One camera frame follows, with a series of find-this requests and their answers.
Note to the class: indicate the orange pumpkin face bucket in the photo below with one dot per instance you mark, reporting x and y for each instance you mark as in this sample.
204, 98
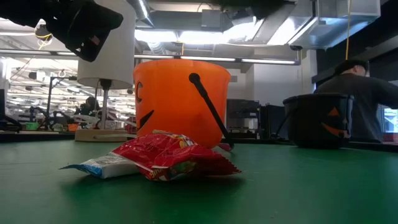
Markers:
174, 105

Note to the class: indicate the pink red candy packet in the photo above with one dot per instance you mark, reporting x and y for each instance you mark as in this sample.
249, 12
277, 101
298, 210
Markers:
224, 147

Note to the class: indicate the red Skittles candy pack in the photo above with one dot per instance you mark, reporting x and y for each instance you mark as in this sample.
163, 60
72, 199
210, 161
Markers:
174, 155

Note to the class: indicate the white shade wooden base lamp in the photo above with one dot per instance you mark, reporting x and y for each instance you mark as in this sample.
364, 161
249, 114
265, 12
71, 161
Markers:
115, 56

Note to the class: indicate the person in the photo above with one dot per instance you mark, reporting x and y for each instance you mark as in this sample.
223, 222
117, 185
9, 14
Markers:
367, 105
90, 105

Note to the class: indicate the black background stand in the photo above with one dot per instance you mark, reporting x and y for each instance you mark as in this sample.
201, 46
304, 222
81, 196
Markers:
48, 102

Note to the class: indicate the black equipment rack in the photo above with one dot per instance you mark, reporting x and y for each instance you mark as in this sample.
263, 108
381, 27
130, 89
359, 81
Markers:
245, 118

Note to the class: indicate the black pumpkin face bucket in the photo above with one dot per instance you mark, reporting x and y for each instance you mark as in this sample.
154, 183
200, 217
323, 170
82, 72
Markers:
314, 124

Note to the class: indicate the white blue Hershey's bar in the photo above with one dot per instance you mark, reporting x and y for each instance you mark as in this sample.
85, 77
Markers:
105, 166

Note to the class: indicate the green table mat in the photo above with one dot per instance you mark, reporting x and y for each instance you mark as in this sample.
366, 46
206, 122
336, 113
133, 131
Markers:
280, 193

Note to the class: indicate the silver ventilation duct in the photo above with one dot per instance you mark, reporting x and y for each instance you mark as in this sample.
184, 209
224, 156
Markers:
335, 28

